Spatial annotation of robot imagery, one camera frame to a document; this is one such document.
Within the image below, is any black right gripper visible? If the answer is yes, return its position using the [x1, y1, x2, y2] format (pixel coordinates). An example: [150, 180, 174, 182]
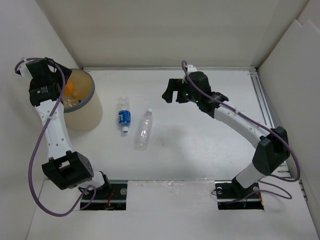
[162, 78, 201, 104]

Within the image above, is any orange plastic bottle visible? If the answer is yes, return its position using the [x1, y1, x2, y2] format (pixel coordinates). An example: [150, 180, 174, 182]
[64, 80, 78, 99]

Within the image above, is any blue label bottle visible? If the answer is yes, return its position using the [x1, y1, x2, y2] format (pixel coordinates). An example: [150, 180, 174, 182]
[118, 96, 131, 134]
[62, 98, 77, 109]

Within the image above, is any clear unlabelled plastic bottle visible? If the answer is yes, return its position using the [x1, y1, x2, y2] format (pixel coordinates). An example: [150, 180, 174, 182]
[135, 108, 154, 150]

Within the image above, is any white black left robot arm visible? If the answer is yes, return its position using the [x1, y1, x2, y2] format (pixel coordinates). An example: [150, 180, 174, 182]
[25, 57, 103, 190]

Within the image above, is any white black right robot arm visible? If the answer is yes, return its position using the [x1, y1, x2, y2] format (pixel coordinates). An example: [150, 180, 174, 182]
[162, 71, 290, 199]

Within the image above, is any beige bin with grey rim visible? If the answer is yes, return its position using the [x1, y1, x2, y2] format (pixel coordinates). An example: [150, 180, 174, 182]
[62, 69, 103, 132]

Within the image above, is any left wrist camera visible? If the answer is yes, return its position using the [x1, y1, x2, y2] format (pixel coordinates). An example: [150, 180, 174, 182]
[14, 58, 32, 80]

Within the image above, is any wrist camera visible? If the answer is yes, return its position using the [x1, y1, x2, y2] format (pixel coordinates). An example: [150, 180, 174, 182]
[186, 64, 198, 74]
[14, 58, 32, 80]

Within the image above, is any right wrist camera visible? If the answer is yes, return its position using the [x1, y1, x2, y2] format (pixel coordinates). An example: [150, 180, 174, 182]
[186, 64, 198, 74]

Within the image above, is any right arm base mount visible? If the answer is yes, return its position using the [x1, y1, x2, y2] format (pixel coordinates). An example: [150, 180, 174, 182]
[211, 180, 264, 210]

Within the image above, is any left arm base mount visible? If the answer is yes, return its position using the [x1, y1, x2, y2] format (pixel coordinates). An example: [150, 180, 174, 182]
[80, 180, 128, 211]

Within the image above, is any aluminium rail right edge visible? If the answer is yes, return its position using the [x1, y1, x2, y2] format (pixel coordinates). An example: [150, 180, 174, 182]
[249, 67, 291, 179]

